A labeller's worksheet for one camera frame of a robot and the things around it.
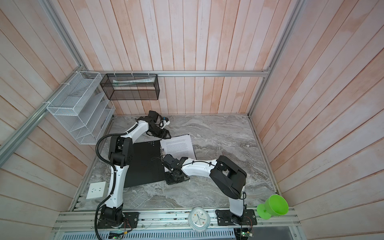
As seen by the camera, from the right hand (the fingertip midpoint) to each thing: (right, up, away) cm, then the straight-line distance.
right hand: (168, 182), depth 86 cm
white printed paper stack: (+6, +18, +15) cm, 24 cm away
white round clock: (+17, -13, -15) cm, 26 cm away
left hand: (-3, +25, +17) cm, 31 cm away
